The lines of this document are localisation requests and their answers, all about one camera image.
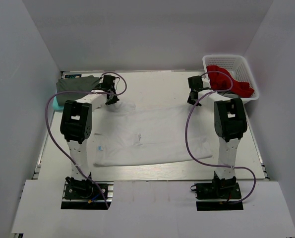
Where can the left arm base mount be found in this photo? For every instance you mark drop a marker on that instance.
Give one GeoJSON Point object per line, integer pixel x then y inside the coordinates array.
{"type": "Point", "coordinates": [85, 195]}

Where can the red t-shirt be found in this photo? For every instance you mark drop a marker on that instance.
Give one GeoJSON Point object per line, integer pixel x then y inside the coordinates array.
{"type": "Point", "coordinates": [219, 80]}

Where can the white plastic basket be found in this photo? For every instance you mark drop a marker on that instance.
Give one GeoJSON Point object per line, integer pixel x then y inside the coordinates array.
{"type": "Point", "coordinates": [237, 67]}

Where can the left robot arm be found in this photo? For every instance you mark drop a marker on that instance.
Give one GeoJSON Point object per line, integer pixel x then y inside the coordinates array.
{"type": "Point", "coordinates": [83, 97]}

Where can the grey folded t-shirt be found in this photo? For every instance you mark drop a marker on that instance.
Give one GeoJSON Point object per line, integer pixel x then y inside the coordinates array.
{"type": "Point", "coordinates": [82, 84]}

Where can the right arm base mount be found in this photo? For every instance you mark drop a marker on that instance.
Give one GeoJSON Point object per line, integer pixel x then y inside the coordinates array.
{"type": "Point", "coordinates": [208, 199]}

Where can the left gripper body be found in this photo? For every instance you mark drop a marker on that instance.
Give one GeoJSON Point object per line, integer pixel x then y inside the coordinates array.
{"type": "Point", "coordinates": [113, 90]}

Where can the blue sticker label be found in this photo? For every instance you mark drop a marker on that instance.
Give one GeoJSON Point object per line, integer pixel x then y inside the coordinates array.
{"type": "Point", "coordinates": [68, 76]}

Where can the white t-shirt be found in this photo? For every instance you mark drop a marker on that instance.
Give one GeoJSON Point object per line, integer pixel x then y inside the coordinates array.
{"type": "Point", "coordinates": [123, 135]}

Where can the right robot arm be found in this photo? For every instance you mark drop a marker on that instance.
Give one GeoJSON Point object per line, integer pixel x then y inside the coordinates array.
{"type": "Point", "coordinates": [230, 124]}

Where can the teal folded t-shirt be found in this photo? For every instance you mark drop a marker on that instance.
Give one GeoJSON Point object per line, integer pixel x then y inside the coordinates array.
{"type": "Point", "coordinates": [56, 106]}

